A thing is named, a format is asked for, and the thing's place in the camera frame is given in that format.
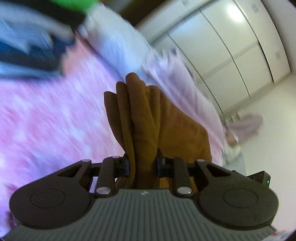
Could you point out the stack of folded clothes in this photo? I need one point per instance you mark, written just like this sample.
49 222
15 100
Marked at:
35 36

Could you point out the pink floral bedspread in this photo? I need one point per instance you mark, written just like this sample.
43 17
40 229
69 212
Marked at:
47 125

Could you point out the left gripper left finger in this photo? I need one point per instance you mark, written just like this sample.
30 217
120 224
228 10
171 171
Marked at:
122 167

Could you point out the brown long-sleeve shirt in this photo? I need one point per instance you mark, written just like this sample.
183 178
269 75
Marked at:
143 120

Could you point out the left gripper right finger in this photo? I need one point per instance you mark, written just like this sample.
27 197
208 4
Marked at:
165 165

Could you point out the white wardrobe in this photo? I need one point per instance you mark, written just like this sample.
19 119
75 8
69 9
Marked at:
232 47

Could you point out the lilac cloth on floor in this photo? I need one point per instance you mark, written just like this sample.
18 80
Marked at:
244 128

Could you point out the lilac folded duvet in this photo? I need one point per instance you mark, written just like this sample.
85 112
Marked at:
126 50

